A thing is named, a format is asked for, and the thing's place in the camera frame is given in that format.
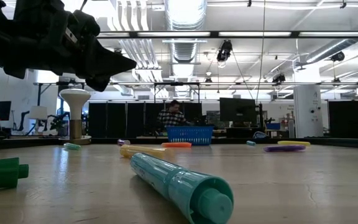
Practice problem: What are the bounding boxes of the short yellow marker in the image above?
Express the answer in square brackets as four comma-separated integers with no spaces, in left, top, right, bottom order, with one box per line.
[277,140,311,147]

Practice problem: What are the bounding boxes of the small green marker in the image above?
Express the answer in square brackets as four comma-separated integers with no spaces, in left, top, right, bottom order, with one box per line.
[63,142,82,151]

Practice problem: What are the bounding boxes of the black overhead light bar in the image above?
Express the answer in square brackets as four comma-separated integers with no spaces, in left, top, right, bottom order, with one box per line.
[96,30,358,39]

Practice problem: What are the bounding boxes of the black partition panels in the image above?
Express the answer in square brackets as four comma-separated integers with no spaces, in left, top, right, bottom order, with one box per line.
[88,101,203,138]
[328,100,358,139]

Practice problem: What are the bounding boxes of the white mushroom lamp brass base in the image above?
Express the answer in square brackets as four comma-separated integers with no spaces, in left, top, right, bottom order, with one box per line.
[58,88,92,146]

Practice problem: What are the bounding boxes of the person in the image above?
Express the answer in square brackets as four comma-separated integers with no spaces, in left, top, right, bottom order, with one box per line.
[157,99,193,137]

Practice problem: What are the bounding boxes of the black hanging camera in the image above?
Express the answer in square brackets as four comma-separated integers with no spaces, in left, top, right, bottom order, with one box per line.
[216,39,233,63]

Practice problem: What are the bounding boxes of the blue plastic basket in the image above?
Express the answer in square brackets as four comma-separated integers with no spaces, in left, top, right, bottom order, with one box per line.
[165,126,214,146]

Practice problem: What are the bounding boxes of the large dark monitor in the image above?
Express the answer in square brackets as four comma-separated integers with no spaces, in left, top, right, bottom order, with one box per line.
[219,97,257,128]

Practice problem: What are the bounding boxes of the white column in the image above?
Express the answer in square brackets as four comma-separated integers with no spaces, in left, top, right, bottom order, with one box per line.
[293,85,324,139]

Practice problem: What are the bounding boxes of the orange-red marker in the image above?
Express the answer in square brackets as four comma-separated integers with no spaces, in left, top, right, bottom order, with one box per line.
[161,142,193,148]

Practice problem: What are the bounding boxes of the orange-yellow printed marker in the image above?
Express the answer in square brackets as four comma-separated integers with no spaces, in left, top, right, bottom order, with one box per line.
[119,144,167,159]

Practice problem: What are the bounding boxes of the white shade table lamp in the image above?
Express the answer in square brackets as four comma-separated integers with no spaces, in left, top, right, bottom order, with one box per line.
[26,105,48,134]

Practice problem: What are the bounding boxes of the silver ventilation duct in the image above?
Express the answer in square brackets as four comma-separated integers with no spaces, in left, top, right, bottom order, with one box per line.
[165,0,208,100]

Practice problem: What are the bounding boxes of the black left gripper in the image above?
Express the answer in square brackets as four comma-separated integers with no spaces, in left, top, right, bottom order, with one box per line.
[3,0,137,92]

